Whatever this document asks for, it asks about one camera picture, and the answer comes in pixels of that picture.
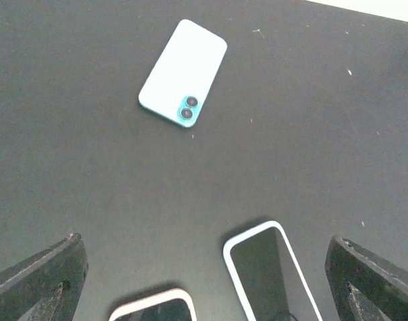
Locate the teal phone case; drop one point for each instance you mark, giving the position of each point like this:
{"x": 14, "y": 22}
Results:
{"x": 180, "y": 81}

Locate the pink phone case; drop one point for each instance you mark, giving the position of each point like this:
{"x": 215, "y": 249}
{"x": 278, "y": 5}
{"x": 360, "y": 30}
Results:
{"x": 175, "y": 293}

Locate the light blue phone case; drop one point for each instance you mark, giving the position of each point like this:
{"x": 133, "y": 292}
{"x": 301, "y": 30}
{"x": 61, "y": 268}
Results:
{"x": 229, "y": 264}

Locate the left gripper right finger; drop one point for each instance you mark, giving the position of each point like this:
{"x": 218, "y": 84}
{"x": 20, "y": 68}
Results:
{"x": 364, "y": 285}

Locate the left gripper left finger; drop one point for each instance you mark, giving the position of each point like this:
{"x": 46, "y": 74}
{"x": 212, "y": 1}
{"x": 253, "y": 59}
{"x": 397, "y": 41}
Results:
{"x": 48, "y": 284}

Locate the black phone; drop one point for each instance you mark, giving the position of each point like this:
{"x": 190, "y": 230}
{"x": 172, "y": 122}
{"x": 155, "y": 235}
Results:
{"x": 173, "y": 310}

